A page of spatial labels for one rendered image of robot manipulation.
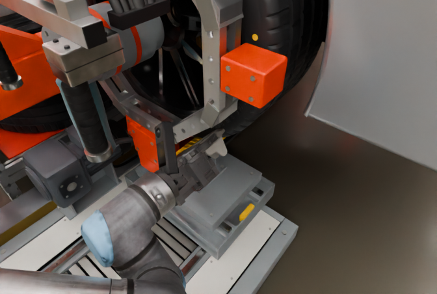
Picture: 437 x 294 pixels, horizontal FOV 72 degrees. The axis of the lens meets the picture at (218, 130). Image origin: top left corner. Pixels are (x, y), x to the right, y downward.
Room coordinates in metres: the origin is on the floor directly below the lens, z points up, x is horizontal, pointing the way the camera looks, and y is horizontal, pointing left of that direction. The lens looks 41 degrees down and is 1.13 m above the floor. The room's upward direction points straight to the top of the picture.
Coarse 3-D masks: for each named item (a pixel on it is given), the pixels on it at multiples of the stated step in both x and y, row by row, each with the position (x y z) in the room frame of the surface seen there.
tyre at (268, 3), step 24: (264, 0) 0.51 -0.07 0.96; (288, 0) 0.55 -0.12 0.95; (312, 0) 0.61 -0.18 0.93; (264, 24) 0.51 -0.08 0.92; (288, 24) 0.53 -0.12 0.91; (312, 24) 0.60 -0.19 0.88; (264, 48) 0.50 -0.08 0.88; (288, 48) 0.53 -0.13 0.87; (312, 48) 0.64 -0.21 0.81; (288, 72) 0.55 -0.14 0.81; (144, 96) 0.76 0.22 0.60; (240, 120) 0.53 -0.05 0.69
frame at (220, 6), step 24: (192, 0) 0.50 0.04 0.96; (216, 0) 0.47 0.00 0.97; (240, 0) 0.51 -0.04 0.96; (216, 24) 0.46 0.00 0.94; (240, 24) 0.51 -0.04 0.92; (216, 48) 0.47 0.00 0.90; (120, 72) 0.77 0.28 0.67; (216, 72) 0.47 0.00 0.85; (120, 96) 0.71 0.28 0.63; (216, 96) 0.47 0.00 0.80; (144, 120) 0.63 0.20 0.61; (168, 120) 0.63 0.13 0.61; (192, 120) 0.51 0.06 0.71; (216, 120) 0.47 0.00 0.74
